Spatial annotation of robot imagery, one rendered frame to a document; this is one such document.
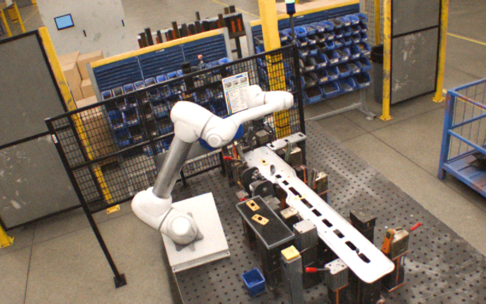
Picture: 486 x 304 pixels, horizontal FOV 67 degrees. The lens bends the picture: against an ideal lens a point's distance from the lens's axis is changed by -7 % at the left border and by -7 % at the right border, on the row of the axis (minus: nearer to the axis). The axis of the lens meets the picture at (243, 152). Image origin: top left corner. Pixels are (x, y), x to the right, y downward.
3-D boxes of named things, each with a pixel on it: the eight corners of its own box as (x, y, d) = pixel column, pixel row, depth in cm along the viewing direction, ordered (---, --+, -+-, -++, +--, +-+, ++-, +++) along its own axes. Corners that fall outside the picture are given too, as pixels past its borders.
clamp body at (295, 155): (309, 191, 280) (305, 149, 262) (294, 197, 276) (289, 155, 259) (301, 185, 287) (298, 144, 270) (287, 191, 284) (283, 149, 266)
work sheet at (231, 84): (254, 107, 308) (248, 70, 293) (227, 116, 302) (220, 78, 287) (252, 106, 310) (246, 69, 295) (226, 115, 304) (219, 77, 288)
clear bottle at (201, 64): (210, 81, 292) (205, 55, 282) (202, 83, 290) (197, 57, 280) (207, 78, 297) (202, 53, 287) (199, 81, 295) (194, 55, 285)
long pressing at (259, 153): (402, 265, 174) (403, 263, 173) (363, 287, 167) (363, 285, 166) (266, 145, 286) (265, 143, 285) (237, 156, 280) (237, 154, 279)
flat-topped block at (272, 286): (284, 285, 211) (275, 224, 189) (271, 291, 209) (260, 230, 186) (275, 273, 219) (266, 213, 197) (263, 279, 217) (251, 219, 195)
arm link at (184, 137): (155, 236, 217) (123, 216, 218) (168, 222, 231) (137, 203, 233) (209, 119, 185) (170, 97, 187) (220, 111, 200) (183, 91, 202)
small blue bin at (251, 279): (267, 291, 210) (265, 280, 205) (251, 298, 207) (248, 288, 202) (258, 277, 219) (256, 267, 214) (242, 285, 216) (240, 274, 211)
